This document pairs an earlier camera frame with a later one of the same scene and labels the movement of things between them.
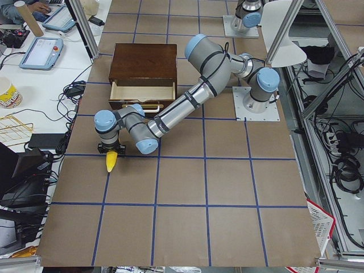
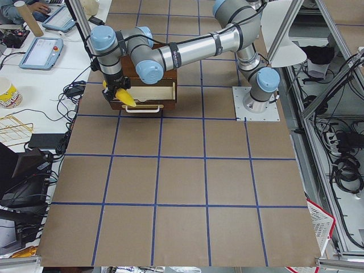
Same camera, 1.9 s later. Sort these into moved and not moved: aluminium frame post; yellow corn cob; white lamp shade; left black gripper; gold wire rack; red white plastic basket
Moved: yellow corn cob; left black gripper
Not moved: red white plastic basket; gold wire rack; aluminium frame post; white lamp shade
